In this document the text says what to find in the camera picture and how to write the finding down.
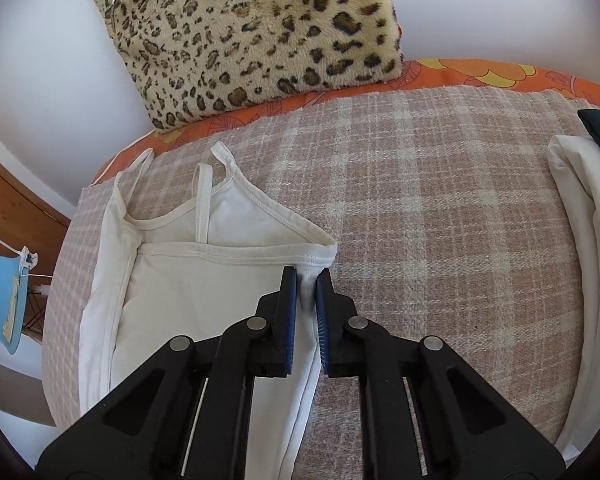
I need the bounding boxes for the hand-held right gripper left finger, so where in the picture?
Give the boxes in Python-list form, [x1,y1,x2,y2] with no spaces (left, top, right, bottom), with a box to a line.
[36,266,297,480]

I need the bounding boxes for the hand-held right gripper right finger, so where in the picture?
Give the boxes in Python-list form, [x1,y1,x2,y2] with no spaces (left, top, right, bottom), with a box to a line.
[315,269,566,480]

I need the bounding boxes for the white camisole top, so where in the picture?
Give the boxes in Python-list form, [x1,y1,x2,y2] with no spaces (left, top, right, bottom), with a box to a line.
[78,141,339,480]

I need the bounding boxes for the pink plaid blanket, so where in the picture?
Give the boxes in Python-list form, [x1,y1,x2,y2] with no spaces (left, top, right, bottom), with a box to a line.
[40,82,588,480]

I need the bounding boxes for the white folded cloth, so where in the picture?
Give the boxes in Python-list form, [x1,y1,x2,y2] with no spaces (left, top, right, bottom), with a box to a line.
[546,133,600,466]

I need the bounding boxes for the white clip lamp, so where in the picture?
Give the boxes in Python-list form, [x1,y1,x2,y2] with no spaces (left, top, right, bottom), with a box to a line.
[0,225,40,277]

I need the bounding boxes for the orange floral bedsheet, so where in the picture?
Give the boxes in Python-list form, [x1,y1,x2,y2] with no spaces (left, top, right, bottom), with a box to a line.
[90,59,600,186]

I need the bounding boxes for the leopard print cushion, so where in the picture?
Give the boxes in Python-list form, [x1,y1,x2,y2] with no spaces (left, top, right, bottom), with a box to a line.
[87,0,406,133]

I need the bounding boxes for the wooden door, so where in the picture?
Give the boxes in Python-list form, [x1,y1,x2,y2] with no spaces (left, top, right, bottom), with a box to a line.
[0,120,73,281]

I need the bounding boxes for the white power cable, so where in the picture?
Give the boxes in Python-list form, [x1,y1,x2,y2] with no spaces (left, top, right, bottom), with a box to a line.
[25,272,53,296]

